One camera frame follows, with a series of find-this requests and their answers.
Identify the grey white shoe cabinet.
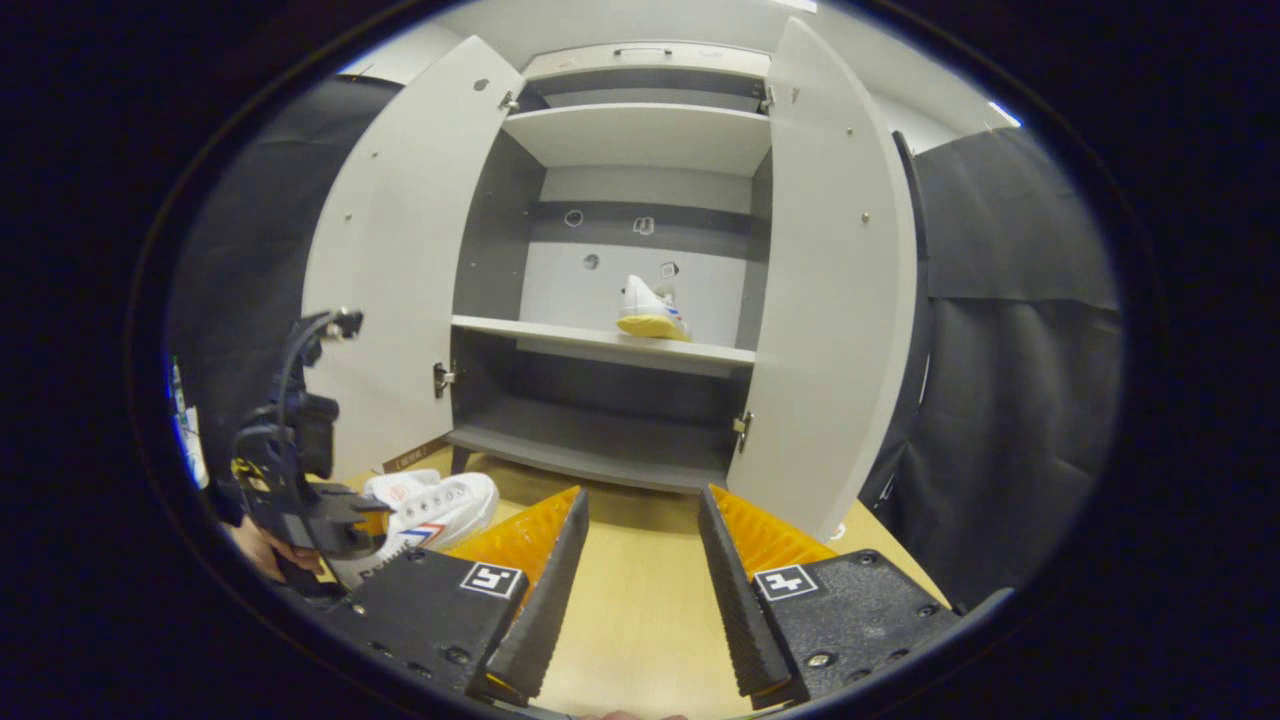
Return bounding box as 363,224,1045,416
450,40,776,496

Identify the black backdrop cloth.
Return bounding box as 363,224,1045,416
165,75,401,521
860,125,1121,611

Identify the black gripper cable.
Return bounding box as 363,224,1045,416
278,308,363,406

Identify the white canvas shoe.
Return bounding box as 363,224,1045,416
616,274,693,343
330,468,501,591

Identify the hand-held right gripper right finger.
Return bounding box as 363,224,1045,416
696,484,963,707

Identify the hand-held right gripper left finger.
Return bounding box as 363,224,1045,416
318,486,591,706

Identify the grey cabinet door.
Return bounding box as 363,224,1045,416
727,15,919,543
300,35,526,481

